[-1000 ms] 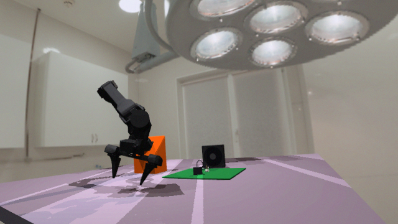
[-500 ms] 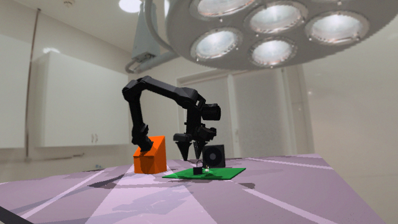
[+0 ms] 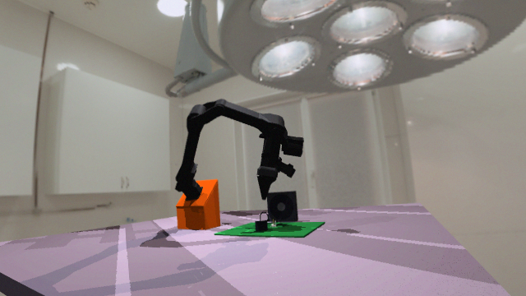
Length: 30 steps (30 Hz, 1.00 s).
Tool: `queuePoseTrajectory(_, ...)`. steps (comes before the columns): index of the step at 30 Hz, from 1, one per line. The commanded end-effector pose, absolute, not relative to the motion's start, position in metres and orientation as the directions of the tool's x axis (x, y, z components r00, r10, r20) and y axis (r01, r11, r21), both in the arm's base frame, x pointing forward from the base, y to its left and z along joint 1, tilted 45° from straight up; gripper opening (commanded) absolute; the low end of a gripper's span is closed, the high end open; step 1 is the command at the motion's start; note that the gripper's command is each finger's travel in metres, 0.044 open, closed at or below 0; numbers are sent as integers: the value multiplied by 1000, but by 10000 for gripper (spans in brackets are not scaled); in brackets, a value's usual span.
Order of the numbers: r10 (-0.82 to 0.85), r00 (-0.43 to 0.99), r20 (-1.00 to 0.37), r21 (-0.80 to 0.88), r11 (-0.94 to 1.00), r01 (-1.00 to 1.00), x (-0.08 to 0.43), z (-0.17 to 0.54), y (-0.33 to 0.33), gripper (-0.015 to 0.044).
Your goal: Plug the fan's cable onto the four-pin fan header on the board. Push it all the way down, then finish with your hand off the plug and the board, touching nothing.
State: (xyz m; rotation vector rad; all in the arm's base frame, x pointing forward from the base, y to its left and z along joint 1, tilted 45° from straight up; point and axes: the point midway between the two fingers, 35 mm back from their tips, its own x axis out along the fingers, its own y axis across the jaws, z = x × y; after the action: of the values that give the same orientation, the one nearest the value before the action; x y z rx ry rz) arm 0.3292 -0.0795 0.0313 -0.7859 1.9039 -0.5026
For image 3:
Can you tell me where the black cooling fan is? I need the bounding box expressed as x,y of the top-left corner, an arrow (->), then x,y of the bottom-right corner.
267,192 -> 298,222

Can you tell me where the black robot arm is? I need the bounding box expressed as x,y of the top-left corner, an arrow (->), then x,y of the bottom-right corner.
175,99 -> 304,201

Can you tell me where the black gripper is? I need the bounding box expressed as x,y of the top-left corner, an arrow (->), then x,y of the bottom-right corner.
257,151 -> 279,201

